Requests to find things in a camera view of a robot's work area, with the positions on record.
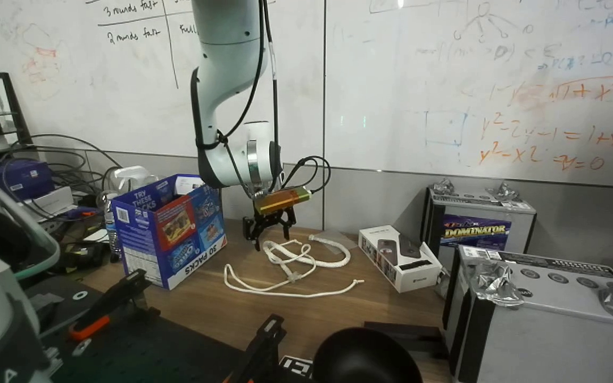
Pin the black breadboard plate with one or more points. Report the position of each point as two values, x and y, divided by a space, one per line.
149 355

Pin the small white product box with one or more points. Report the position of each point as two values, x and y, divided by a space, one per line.
408 273

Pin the whiteboard with black table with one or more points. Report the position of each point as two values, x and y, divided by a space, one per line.
73 92

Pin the black pan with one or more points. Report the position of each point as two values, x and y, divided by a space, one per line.
362 358

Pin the gold wrist camera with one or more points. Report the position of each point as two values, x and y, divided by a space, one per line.
282 201

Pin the silver battery unit with label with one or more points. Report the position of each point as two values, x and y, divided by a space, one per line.
477 231

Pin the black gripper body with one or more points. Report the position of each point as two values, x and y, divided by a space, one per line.
271 218

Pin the black white fiducial marker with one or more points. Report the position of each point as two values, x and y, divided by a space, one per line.
297 364

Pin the whiteboard with orange formulas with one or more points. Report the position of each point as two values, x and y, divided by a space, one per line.
404 86

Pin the blue cardboard snack box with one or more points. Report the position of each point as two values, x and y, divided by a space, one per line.
171 242

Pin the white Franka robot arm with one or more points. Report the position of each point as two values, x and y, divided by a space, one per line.
229 44

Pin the purple blue product box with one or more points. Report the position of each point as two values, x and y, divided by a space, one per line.
26 181

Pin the large silver black battery unit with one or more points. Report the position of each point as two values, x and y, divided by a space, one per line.
533 333

